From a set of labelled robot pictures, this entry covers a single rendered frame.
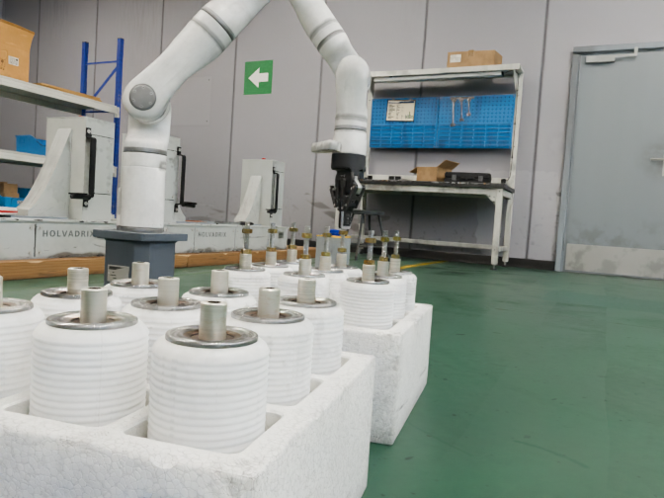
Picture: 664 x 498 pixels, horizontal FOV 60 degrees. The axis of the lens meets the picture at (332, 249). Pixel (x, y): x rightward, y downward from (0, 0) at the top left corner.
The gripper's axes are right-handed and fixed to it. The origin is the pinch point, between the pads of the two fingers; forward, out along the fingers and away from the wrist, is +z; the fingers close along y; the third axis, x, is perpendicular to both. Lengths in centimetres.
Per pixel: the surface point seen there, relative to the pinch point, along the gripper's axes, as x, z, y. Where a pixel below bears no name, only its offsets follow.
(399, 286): -1.6, 11.6, -21.3
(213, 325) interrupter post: 45, 9, -66
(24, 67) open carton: 86, -123, 516
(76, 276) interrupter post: 55, 8, -41
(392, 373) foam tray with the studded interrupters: 7.9, 23.7, -35.7
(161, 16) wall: -63, -251, 686
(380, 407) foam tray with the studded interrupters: 9.0, 29.5, -34.6
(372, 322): 8.9, 16.7, -29.9
